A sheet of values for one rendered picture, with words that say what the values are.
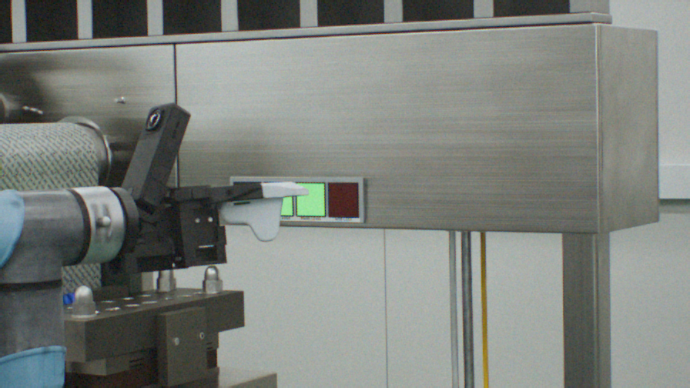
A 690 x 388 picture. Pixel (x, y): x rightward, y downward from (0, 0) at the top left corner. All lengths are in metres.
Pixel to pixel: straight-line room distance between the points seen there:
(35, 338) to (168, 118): 0.27
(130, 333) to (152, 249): 0.80
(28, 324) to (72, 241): 0.09
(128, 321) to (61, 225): 0.88
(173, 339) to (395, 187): 0.41
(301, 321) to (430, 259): 0.55
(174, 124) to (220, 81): 0.97
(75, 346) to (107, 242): 0.79
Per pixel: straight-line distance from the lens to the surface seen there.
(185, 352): 2.42
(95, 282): 2.59
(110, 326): 2.31
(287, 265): 5.29
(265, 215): 1.58
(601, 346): 2.44
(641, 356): 4.75
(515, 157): 2.28
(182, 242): 1.55
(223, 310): 2.53
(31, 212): 1.46
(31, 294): 1.47
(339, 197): 2.41
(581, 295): 2.43
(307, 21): 2.46
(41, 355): 1.48
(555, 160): 2.25
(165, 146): 1.56
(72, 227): 1.48
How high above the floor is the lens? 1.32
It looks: 3 degrees down
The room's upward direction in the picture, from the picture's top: 1 degrees counter-clockwise
